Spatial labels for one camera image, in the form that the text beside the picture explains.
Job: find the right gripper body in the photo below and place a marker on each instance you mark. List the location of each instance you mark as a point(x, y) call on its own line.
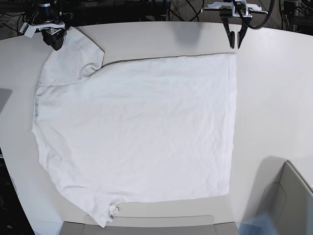
point(53, 30)

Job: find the grey cardboard box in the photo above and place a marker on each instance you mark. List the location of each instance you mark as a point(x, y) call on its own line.
point(286, 206)

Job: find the white T-shirt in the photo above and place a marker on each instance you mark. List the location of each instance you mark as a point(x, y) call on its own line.
point(150, 130)

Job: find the grey laptop corner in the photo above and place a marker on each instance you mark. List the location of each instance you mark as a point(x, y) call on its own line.
point(4, 97)

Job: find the blue translucent object corner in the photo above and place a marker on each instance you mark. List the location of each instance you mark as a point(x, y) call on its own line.
point(256, 225)

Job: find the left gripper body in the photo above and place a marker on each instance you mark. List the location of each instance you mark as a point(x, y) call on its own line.
point(235, 7)

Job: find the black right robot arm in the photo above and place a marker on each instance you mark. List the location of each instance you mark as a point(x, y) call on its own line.
point(47, 19)

